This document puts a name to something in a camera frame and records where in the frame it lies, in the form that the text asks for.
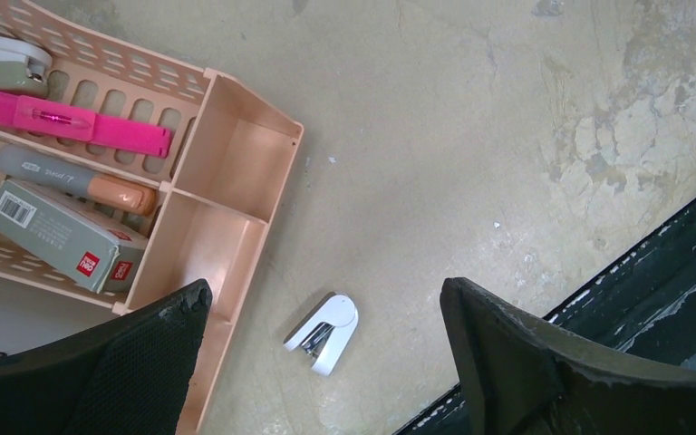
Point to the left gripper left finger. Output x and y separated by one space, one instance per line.
127 376

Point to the pink desk tray organizer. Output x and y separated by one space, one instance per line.
219 188

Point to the orange cap marker pen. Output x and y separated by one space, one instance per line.
77 180

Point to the grey stapler in tray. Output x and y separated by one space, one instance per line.
23 68

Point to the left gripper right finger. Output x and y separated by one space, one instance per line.
520 374

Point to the barcode labelled small box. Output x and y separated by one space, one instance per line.
97 252

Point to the white stapler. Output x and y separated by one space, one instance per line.
324 333

